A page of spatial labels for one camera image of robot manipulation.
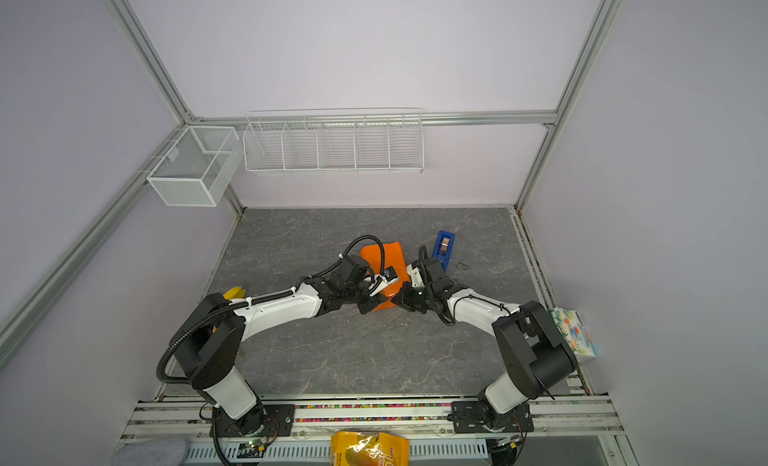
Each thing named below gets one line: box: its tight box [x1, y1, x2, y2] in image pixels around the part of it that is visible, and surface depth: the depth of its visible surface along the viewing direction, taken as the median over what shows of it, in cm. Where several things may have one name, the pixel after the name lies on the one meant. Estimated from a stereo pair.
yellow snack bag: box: [330, 431, 410, 466], surface depth 67 cm
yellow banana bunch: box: [223, 286, 247, 300], surface depth 93 cm
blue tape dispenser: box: [433, 230, 456, 274], surface depth 104 cm
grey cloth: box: [109, 437, 189, 466], surface depth 69 cm
